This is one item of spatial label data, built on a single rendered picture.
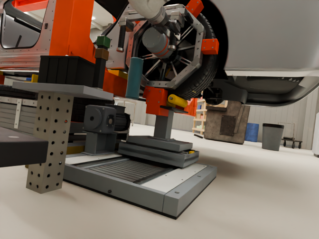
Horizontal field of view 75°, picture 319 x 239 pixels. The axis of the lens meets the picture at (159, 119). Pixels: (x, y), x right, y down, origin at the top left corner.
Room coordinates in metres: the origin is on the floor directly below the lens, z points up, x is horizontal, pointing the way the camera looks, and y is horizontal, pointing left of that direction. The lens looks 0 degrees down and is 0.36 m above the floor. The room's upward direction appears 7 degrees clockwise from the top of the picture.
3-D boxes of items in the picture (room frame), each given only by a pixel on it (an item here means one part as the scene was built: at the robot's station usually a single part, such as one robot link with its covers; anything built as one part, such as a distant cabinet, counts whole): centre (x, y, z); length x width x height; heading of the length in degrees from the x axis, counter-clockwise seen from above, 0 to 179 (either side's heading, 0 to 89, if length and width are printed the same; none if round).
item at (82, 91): (0.90, 0.44, 0.44); 0.43 x 0.17 x 0.03; 64
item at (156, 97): (1.43, 0.02, 0.48); 0.16 x 0.12 x 0.17; 154
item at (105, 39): (0.82, 0.26, 0.64); 0.04 x 0.04 x 0.04; 64
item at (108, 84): (1.63, 0.49, 0.69); 0.52 x 0.17 x 0.35; 154
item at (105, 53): (0.82, 0.26, 0.59); 0.04 x 0.04 x 0.04; 64
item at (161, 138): (1.55, -0.04, 0.32); 0.40 x 0.30 x 0.28; 64
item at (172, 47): (1.11, -0.02, 0.83); 0.04 x 0.04 x 0.16
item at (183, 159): (1.55, -0.04, 0.13); 0.50 x 0.36 x 0.10; 64
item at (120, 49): (1.26, 0.29, 0.83); 0.04 x 0.04 x 0.16
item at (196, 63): (1.40, 0.04, 0.85); 0.54 x 0.07 x 0.54; 64
